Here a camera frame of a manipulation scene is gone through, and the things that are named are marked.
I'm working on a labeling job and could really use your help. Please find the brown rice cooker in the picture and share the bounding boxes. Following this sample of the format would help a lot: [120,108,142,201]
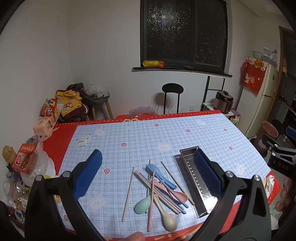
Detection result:
[213,90,234,114]

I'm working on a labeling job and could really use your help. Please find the beige chopstick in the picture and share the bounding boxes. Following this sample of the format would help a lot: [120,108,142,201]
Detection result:
[161,161,196,206]
[122,166,134,222]

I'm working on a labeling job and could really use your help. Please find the orange blue snack bag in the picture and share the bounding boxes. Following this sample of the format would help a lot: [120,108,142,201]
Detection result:
[39,97,59,117]

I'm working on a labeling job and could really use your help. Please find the grey stool with wooden legs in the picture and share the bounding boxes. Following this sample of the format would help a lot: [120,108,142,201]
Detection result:
[82,90,114,121]

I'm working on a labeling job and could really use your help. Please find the green spoon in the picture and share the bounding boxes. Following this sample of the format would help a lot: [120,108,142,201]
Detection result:
[134,193,160,215]

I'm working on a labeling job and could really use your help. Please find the pink spoon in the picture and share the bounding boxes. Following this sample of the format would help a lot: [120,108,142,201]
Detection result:
[150,178,189,205]

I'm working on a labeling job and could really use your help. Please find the metal utensil tray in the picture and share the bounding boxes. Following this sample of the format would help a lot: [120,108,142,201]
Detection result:
[174,146,219,218]

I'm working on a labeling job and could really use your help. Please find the snack bags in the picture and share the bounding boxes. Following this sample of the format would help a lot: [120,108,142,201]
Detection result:
[33,113,60,142]

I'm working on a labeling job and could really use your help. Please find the crumpled clear plastic bags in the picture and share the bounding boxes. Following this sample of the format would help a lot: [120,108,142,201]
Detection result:
[21,148,56,186]

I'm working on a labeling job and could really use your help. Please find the brown waste bin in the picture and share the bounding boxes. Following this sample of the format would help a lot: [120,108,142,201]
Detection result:
[254,120,279,141]

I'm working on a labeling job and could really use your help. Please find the clear plastic tray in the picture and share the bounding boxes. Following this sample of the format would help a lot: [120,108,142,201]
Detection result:
[128,106,154,116]

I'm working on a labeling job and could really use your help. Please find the person's right hand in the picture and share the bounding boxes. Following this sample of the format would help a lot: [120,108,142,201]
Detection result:
[279,178,296,214]

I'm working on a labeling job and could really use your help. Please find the red printed cloth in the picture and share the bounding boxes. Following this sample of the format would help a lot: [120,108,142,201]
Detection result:
[239,57,270,95]

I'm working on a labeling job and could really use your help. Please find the dark red cloth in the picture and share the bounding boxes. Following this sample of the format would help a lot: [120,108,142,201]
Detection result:
[58,104,89,123]

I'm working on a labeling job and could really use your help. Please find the clear plastic bag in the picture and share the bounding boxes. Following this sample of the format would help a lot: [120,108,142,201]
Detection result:
[84,84,109,98]

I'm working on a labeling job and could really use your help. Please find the green white package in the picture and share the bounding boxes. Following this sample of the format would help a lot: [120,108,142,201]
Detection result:
[230,109,241,124]

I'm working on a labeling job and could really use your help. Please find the white fridge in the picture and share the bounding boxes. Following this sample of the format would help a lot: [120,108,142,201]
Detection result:
[237,62,279,139]

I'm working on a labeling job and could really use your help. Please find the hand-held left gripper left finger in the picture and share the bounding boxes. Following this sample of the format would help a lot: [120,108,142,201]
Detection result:
[24,149,105,241]

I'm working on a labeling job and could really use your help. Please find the person's left hand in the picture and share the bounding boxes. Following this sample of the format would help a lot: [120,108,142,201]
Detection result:
[126,231,146,241]

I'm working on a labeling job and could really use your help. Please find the dark window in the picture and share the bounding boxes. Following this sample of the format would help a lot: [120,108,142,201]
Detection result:
[140,0,229,75]

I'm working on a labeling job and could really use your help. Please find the beige spoon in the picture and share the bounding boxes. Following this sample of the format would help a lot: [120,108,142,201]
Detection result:
[154,194,175,232]

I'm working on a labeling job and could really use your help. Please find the black chair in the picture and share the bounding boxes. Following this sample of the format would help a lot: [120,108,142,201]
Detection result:
[161,83,184,114]

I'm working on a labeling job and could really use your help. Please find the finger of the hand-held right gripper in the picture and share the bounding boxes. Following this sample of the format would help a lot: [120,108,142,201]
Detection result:
[285,126,296,142]
[261,136,284,154]

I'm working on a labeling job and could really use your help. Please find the blue plaid table mat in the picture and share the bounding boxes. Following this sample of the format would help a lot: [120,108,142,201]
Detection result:
[57,113,271,234]

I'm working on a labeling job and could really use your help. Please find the beige bottle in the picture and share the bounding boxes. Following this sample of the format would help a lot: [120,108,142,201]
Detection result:
[2,145,16,163]

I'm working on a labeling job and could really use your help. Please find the blue chopstick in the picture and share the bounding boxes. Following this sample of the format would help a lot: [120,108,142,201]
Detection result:
[139,172,187,214]
[142,172,189,208]

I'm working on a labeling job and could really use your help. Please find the blue spoon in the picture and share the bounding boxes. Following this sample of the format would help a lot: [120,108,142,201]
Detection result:
[145,164,178,190]

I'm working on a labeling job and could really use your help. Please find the jar with red label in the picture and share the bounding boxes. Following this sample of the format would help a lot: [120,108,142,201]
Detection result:
[11,137,40,174]

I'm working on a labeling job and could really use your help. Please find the green chopstick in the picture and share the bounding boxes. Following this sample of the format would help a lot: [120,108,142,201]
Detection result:
[147,159,151,200]

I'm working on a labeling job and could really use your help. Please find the black and white shelf rack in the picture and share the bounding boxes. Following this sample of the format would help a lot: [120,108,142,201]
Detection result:
[201,76,235,117]

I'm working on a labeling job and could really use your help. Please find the yellow snack packet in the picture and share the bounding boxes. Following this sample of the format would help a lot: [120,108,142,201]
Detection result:
[142,60,166,67]

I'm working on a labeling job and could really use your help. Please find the white paper tag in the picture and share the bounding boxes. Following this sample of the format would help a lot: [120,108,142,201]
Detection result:
[76,134,92,147]

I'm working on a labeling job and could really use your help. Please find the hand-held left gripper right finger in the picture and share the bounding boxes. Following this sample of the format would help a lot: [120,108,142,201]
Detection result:
[192,149,271,241]

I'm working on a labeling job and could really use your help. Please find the clear plastic containers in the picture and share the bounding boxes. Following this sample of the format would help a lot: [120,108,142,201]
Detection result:
[264,47,278,67]

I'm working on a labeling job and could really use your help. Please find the wooden door frame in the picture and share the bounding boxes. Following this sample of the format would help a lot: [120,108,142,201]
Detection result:
[276,25,296,98]

